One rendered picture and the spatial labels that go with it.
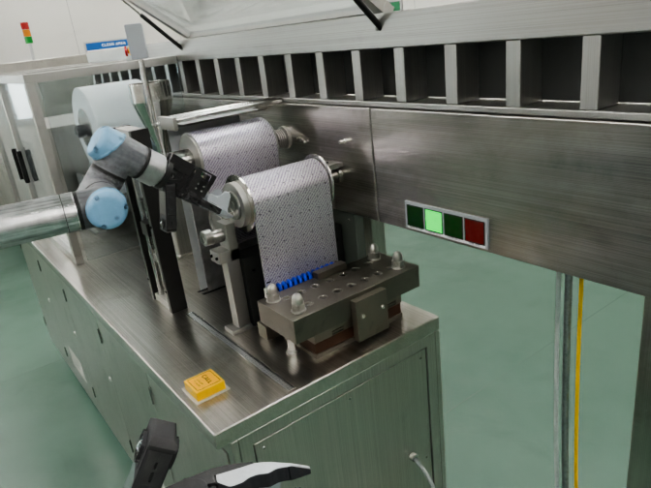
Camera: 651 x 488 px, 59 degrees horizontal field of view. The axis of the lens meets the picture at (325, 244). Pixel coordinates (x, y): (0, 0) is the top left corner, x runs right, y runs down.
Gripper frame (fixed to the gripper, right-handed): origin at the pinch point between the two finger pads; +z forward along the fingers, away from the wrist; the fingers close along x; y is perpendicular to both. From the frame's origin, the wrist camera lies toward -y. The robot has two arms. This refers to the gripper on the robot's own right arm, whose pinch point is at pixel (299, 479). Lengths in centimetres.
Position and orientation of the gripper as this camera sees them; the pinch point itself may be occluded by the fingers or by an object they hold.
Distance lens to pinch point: 59.5
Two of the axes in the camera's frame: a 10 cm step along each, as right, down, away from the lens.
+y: 1.4, 9.6, 2.3
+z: 9.6, -1.9, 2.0
